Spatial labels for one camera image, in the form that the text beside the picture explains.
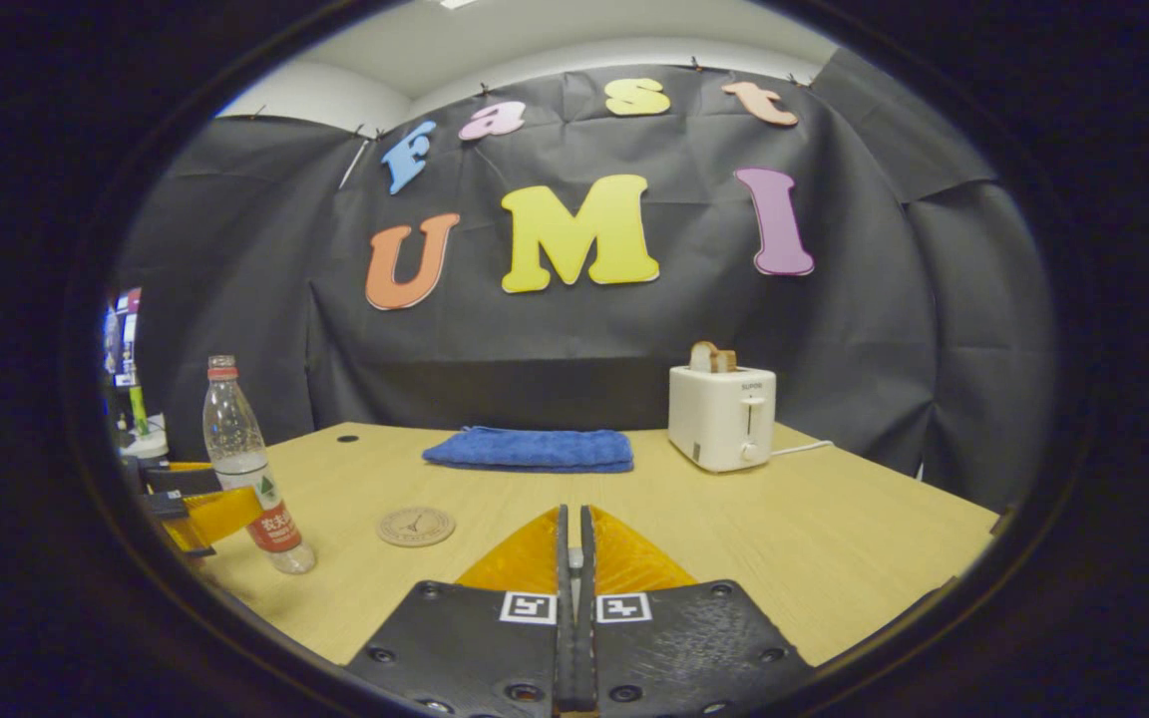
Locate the white toaster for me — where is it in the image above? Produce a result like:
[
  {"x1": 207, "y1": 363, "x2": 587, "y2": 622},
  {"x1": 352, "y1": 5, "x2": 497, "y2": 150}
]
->
[{"x1": 668, "y1": 364, "x2": 777, "y2": 474}]

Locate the white side table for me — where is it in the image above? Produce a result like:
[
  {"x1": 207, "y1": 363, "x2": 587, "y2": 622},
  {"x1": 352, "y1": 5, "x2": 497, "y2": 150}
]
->
[{"x1": 119, "y1": 429, "x2": 172, "y2": 462}]

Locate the black backdrop cloth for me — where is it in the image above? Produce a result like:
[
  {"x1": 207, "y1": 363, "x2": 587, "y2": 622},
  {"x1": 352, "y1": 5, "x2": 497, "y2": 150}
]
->
[{"x1": 116, "y1": 45, "x2": 1059, "y2": 515}]

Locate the clear water bottle red label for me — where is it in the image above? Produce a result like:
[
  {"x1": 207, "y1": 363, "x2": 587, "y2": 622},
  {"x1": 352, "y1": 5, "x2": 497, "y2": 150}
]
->
[{"x1": 202, "y1": 355, "x2": 317, "y2": 575}]

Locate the toast slice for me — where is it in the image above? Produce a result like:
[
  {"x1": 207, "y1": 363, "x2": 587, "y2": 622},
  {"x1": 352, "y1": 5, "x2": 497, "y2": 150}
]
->
[{"x1": 689, "y1": 341, "x2": 738, "y2": 375}]

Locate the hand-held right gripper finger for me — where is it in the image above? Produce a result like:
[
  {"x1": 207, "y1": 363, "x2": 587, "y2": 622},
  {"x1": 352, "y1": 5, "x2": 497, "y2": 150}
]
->
[
  {"x1": 577, "y1": 504, "x2": 817, "y2": 718},
  {"x1": 345, "y1": 504, "x2": 575, "y2": 718}
]

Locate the computer monitor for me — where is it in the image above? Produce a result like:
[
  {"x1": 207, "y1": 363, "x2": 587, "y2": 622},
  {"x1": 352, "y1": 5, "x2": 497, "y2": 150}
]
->
[{"x1": 104, "y1": 289, "x2": 143, "y2": 390}]

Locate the blue folded towel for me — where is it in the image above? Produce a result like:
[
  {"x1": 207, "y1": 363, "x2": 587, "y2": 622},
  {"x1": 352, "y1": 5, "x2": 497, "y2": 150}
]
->
[{"x1": 423, "y1": 426, "x2": 634, "y2": 474}]

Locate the round wooden coaster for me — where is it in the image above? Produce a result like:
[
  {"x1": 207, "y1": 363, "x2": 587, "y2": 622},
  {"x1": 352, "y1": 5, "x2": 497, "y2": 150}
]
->
[{"x1": 377, "y1": 507, "x2": 456, "y2": 547}]

